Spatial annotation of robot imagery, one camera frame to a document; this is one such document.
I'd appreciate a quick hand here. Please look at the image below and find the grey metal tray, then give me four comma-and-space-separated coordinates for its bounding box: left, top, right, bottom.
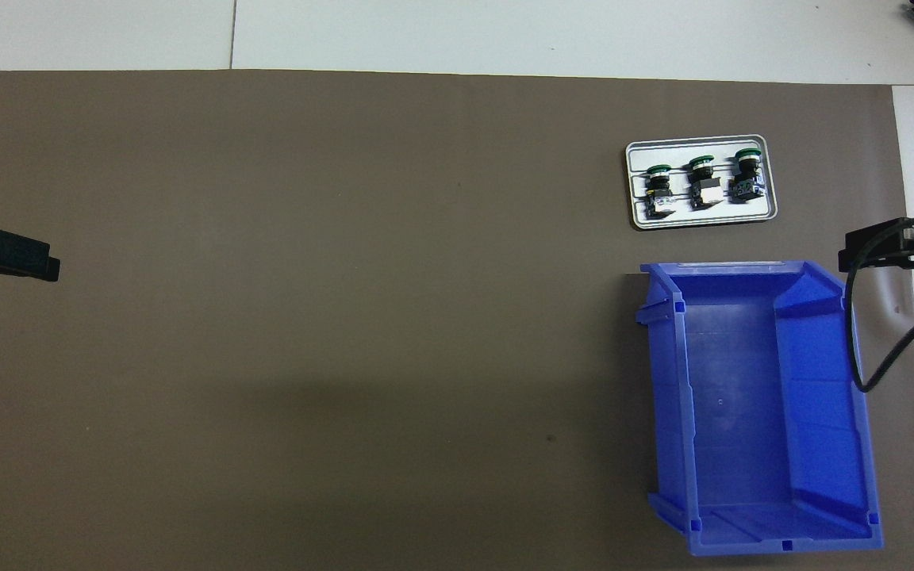
625, 135, 779, 232

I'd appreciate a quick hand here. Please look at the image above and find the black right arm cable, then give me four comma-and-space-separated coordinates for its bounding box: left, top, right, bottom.
844, 213, 914, 393

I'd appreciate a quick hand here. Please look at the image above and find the brown table mat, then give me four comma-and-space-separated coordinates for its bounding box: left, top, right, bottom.
0, 70, 914, 571

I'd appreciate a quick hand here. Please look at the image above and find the blue plastic storage bin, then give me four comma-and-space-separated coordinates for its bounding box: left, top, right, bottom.
636, 260, 885, 558

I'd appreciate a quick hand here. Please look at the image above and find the green capped push button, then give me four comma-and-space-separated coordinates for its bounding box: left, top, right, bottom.
687, 155, 724, 211
643, 163, 680, 219
728, 148, 767, 205

